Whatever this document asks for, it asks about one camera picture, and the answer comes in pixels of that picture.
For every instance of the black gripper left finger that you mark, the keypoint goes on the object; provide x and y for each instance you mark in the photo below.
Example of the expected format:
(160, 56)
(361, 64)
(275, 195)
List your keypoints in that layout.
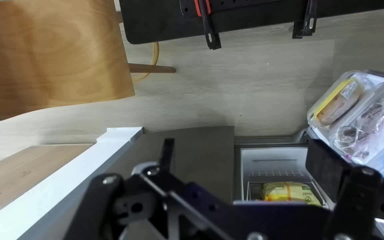
(112, 203)

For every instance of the yellow food packet in freezer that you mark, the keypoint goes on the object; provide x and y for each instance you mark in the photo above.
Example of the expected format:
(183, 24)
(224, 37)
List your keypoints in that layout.
(281, 191)

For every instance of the clear frozen food bag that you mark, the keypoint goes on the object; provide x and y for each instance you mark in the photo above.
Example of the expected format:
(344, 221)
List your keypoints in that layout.
(361, 136)

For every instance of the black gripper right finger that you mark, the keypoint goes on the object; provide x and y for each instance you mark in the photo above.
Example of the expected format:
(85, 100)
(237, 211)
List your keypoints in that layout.
(357, 192)

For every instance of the orange black clamp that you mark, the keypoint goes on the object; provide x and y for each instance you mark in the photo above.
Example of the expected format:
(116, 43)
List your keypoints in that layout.
(203, 11)

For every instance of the yellow packaged food in door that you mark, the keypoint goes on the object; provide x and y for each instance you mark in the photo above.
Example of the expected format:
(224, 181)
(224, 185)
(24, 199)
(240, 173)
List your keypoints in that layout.
(337, 101)

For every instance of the white open freezer door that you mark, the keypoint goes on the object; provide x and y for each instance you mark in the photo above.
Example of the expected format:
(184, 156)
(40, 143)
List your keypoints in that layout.
(27, 209)

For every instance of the wooden chair seat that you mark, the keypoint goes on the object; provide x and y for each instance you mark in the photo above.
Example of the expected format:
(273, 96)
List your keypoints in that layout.
(60, 52)

